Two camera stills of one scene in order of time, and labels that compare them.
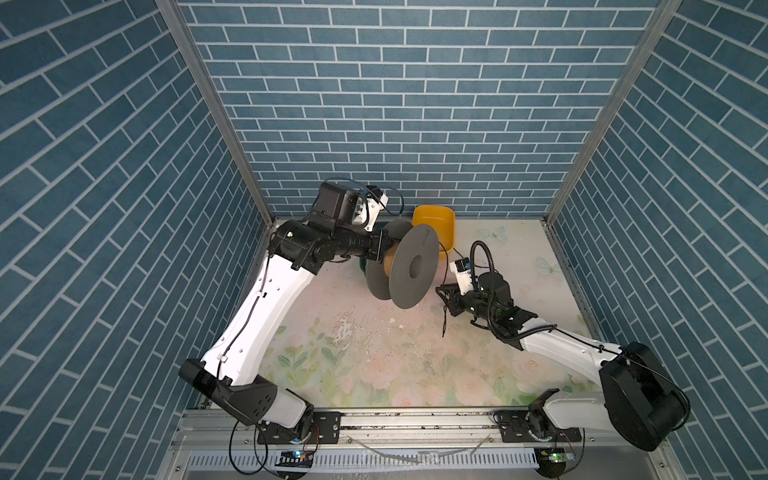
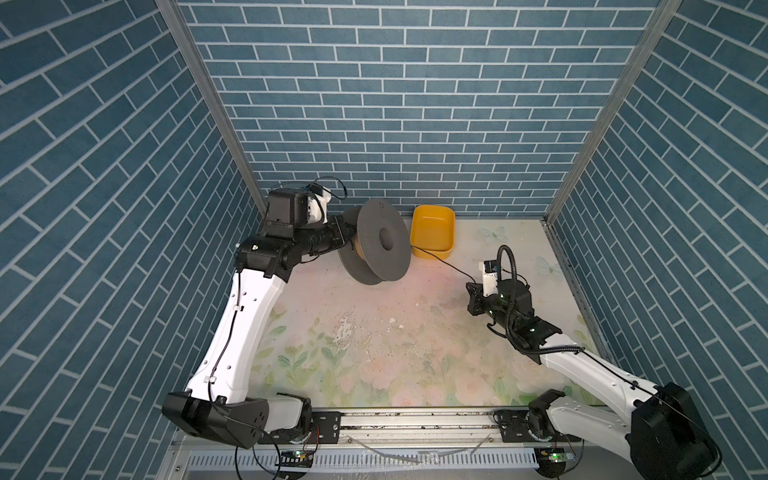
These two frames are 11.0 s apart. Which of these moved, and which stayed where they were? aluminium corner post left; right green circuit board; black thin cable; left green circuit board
Moved: black thin cable
Stayed: left green circuit board; right green circuit board; aluminium corner post left
